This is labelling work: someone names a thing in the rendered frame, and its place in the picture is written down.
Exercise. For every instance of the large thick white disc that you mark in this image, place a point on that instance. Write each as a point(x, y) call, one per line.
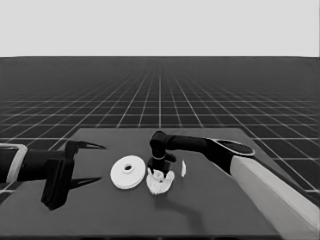
point(120, 176)

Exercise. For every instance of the white round carrier with pins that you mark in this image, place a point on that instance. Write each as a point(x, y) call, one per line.
point(165, 187)

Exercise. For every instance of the small white T-shaped piece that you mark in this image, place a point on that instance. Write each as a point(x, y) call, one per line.
point(183, 169)

